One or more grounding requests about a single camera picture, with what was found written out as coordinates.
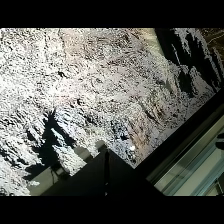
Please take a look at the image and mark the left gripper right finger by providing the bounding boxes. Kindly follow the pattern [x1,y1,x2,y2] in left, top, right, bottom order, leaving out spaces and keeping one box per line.
[107,148,166,197]

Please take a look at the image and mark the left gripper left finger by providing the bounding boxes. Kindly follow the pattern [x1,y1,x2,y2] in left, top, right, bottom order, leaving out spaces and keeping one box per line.
[43,148,108,197]

